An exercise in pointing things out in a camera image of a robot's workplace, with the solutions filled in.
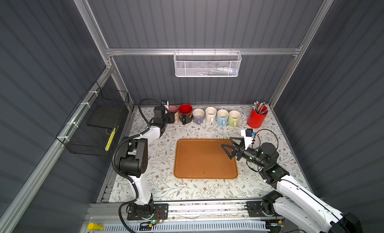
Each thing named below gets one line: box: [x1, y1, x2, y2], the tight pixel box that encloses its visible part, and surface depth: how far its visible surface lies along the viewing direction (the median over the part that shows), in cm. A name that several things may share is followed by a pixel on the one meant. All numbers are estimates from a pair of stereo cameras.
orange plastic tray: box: [174, 138, 238, 179], surface depth 91 cm
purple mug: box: [192, 108, 205, 125], surface depth 108 cm
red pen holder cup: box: [247, 103, 268, 129], surface depth 104 cm
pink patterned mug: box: [168, 105, 180, 124], surface depth 107 cm
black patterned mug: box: [178, 103, 193, 125], surface depth 107 cm
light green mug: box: [228, 110, 241, 127], surface depth 104 cm
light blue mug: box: [217, 109, 229, 127], surface depth 105 cm
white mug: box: [205, 106, 217, 122], surface depth 107 cm
